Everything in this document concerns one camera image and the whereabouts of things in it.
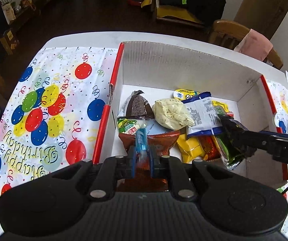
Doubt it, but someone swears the blue candy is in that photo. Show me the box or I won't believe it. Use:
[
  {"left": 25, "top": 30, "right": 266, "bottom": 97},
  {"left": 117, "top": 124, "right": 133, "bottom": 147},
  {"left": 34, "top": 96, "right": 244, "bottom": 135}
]
[{"left": 135, "top": 128, "right": 148, "bottom": 166}]

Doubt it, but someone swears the light blue snack packet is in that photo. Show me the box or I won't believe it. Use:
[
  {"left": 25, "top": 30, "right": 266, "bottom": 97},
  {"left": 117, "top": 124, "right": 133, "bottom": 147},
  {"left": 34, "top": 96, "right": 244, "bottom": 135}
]
[{"left": 146, "top": 119, "right": 173, "bottom": 135}]

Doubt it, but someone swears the silver jelly cup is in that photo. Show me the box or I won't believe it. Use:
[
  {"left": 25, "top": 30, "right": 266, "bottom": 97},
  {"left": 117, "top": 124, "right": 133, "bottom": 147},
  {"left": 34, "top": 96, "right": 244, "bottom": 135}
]
[{"left": 117, "top": 118, "right": 146, "bottom": 135}]

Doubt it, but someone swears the yellow candy packet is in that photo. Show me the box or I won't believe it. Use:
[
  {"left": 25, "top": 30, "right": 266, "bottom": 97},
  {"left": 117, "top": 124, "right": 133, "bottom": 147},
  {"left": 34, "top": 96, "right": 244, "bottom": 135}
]
[{"left": 177, "top": 134, "right": 205, "bottom": 163}]

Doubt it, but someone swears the cream snack packet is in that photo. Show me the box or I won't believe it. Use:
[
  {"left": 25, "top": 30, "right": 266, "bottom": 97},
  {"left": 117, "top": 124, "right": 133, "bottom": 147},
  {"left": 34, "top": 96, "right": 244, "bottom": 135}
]
[{"left": 152, "top": 98, "right": 195, "bottom": 131}]

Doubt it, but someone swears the black chocolate wedge packet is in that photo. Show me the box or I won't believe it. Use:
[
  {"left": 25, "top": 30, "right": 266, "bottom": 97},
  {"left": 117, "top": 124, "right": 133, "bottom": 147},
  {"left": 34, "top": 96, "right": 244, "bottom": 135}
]
[{"left": 118, "top": 90, "right": 154, "bottom": 120}]

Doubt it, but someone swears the red snack packet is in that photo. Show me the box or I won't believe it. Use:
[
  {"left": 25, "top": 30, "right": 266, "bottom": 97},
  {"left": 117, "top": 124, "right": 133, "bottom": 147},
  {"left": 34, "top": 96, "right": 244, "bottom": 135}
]
[{"left": 198, "top": 136, "right": 220, "bottom": 161}]

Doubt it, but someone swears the black plum candy packet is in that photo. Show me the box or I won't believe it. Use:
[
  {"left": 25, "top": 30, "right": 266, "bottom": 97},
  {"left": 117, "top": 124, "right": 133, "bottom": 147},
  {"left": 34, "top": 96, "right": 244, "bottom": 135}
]
[{"left": 219, "top": 115, "right": 256, "bottom": 160}]

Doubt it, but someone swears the blue white snack packet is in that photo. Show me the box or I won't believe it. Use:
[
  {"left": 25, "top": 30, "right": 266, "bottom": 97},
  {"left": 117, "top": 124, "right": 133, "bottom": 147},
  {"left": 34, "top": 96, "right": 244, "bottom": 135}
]
[{"left": 183, "top": 91, "right": 222, "bottom": 138}]

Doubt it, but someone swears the yellow minion lollipop packet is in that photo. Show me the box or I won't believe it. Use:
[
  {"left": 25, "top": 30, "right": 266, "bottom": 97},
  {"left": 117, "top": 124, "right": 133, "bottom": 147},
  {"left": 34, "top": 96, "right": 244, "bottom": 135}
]
[{"left": 173, "top": 88, "right": 231, "bottom": 113}]

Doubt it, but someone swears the green wafer packet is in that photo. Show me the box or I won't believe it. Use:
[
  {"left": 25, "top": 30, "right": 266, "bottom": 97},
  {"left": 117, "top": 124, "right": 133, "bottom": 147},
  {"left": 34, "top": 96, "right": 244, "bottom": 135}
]
[{"left": 213, "top": 106, "right": 246, "bottom": 170}]

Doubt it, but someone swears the red cardboard box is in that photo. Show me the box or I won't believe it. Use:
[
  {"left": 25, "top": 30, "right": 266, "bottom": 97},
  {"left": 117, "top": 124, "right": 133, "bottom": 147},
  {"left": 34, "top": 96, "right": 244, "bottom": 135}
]
[{"left": 92, "top": 40, "right": 288, "bottom": 181}]

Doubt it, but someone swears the balloon birthday tablecloth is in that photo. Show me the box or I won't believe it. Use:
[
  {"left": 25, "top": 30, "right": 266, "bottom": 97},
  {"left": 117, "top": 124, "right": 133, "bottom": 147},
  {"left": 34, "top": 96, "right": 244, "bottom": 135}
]
[{"left": 0, "top": 47, "right": 288, "bottom": 240}]

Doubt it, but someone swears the pink cloth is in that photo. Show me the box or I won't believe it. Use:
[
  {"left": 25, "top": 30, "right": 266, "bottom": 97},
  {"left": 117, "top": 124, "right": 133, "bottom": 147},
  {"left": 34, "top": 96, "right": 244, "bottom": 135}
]
[{"left": 233, "top": 29, "right": 273, "bottom": 61}]

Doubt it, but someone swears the wooden chair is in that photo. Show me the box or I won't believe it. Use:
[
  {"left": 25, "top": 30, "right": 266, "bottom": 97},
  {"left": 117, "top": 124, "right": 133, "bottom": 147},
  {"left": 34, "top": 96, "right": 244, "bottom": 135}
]
[{"left": 208, "top": 20, "right": 284, "bottom": 70}]

